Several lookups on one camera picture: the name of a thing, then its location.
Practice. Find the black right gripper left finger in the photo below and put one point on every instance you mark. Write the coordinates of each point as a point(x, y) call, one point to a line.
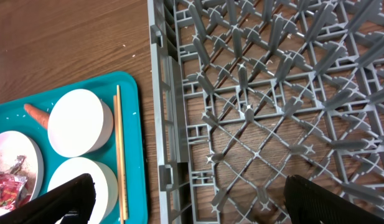
point(71, 202)

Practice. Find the wooden chopstick left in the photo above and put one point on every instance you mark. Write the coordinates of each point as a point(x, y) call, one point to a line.
point(120, 191)

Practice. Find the grey dish rack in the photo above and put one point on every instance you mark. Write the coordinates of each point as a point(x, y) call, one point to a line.
point(247, 93)

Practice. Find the white bowl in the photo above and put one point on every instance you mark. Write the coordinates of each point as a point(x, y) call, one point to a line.
point(106, 185)
point(79, 123)

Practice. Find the red foil wrapper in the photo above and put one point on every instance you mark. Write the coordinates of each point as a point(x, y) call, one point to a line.
point(13, 186)

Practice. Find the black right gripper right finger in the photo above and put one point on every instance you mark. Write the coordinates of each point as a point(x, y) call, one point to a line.
point(307, 202)

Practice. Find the wooden chopstick right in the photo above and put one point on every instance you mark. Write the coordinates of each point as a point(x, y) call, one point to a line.
point(122, 154)

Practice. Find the wooden chopstick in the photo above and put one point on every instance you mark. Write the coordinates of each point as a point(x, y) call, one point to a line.
point(120, 191)
point(122, 154)

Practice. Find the teal plastic tray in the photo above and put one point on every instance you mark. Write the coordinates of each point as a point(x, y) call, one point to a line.
point(14, 118)

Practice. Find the white plate with peanuts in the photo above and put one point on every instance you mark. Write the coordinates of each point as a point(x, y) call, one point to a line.
point(13, 144)

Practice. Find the orange carrot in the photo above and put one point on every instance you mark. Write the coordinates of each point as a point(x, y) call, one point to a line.
point(38, 115)

